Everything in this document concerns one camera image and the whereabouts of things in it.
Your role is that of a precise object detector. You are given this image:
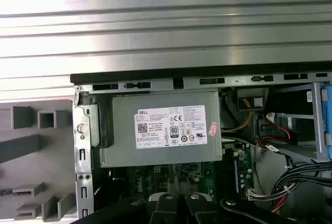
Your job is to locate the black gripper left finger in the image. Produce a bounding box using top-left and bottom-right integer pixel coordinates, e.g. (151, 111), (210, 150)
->
(77, 171), (183, 224)

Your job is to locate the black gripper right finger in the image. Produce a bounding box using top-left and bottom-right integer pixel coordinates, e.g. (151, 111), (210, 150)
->
(183, 171), (298, 224)

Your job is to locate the green motherboard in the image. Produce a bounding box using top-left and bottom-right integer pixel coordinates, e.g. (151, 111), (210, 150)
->
(93, 143), (257, 209)

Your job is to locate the white board connector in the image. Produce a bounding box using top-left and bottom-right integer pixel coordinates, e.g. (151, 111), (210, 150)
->
(245, 187), (256, 202)

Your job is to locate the grey power supply unit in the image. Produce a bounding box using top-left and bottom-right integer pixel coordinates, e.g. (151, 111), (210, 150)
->
(100, 90), (224, 169)

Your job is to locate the black PC case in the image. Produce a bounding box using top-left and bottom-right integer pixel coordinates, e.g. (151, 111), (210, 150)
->
(69, 63), (332, 224)

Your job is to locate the grey parts rack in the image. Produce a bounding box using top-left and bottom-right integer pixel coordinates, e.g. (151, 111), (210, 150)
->
(0, 99), (78, 221)

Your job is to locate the metal drive cage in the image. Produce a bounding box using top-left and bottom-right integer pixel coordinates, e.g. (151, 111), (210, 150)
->
(259, 81), (332, 166)

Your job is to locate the grey white wire bundle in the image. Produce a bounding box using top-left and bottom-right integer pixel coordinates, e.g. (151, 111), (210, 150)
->
(222, 132), (281, 155)

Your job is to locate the yellow wire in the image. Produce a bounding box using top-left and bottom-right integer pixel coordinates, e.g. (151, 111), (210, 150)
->
(228, 99), (254, 132)

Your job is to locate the orange red wire bundle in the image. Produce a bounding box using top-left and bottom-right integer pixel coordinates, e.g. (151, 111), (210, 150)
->
(258, 112), (293, 152)

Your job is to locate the blue drive bay bracket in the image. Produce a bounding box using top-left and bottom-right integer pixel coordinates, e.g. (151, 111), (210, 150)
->
(319, 80), (332, 160)

